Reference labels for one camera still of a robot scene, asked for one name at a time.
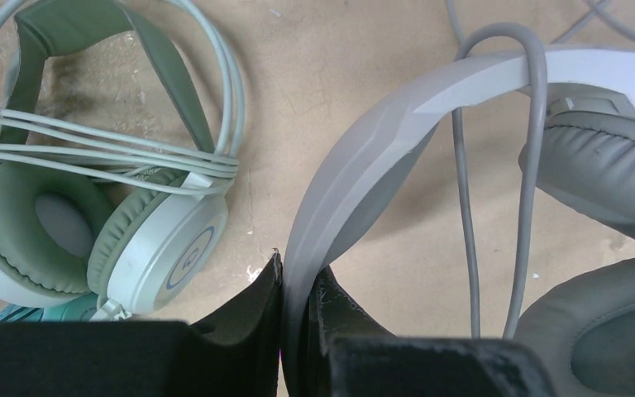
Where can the mint green headphones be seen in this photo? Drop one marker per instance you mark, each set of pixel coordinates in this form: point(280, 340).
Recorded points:
point(88, 211)

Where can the white grey headphones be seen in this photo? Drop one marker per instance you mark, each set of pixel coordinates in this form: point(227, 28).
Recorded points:
point(368, 164)

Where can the teal cat-ear headphones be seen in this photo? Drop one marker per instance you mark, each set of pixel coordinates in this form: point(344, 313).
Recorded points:
point(80, 309)

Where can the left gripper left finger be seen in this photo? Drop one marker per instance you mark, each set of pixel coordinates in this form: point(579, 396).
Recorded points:
point(233, 351)

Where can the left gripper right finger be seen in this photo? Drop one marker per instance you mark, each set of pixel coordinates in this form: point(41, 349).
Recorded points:
point(345, 352)

